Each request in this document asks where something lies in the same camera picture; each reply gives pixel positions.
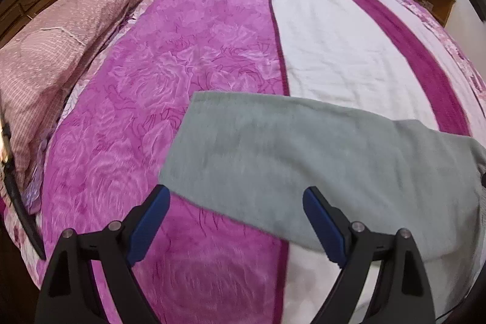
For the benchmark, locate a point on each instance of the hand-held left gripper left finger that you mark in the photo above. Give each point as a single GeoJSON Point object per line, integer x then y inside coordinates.
{"type": "Point", "coordinates": [150, 221]}

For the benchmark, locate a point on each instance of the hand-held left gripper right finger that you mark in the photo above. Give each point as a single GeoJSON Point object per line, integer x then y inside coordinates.
{"type": "Point", "coordinates": [326, 229]}

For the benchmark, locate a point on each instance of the grey pants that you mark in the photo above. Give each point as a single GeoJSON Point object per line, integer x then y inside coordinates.
{"type": "Point", "coordinates": [284, 164]}

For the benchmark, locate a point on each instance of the purple rose pattern blanket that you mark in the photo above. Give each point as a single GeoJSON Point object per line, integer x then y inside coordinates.
{"type": "Point", "coordinates": [152, 100]}

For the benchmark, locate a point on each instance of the black selfie stick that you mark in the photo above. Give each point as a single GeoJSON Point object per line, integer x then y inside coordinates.
{"type": "Point", "coordinates": [19, 206]}

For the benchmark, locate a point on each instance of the white blanket with magenta stripe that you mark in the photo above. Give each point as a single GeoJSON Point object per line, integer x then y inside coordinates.
{"type": "Point", "coordinates": [341, 43]}

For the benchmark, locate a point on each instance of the pink checked pillow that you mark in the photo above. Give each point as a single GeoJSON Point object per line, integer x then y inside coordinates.
{"type": "Point", "coordinates": [57, 43]}

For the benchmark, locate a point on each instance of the floral bed sheet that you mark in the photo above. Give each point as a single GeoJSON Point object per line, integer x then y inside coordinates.
{"type": "Point", "coordinates": [465, 58]}

